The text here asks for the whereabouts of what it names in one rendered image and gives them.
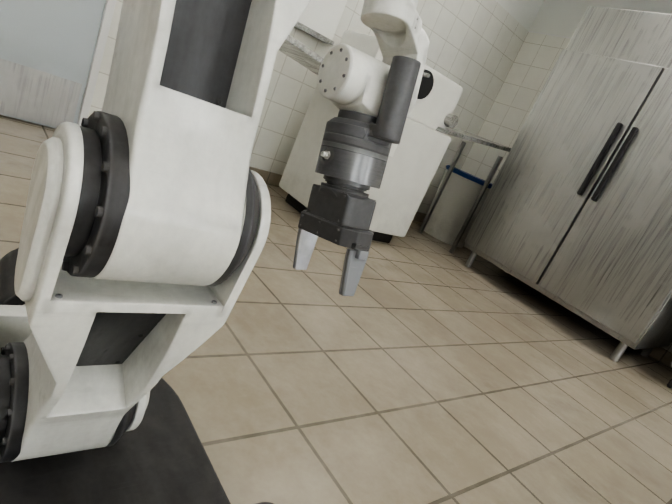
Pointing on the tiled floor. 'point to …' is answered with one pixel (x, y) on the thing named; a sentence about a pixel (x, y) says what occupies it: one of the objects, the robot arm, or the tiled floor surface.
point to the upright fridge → (594, 182)
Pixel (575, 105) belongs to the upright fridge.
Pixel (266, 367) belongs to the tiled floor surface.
